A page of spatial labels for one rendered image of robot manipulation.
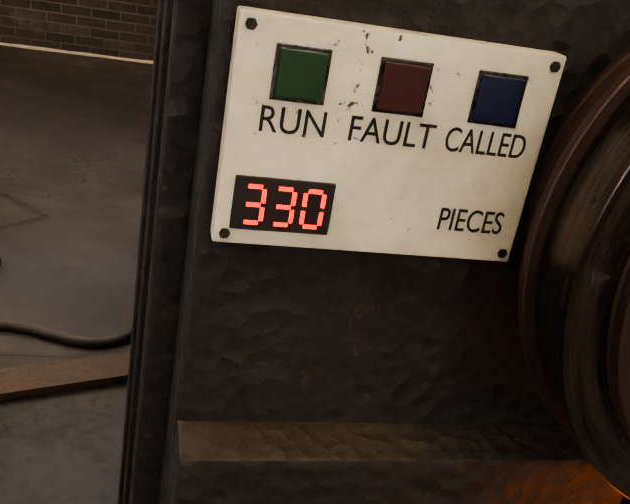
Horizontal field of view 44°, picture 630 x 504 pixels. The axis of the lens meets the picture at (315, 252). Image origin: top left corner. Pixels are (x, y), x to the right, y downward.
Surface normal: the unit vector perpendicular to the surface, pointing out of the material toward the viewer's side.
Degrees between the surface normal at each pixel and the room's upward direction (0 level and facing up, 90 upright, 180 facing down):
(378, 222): 90
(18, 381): 0
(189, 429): 0
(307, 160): 90
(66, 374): 0
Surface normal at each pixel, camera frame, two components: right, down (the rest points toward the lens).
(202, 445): 0.16, -0.90
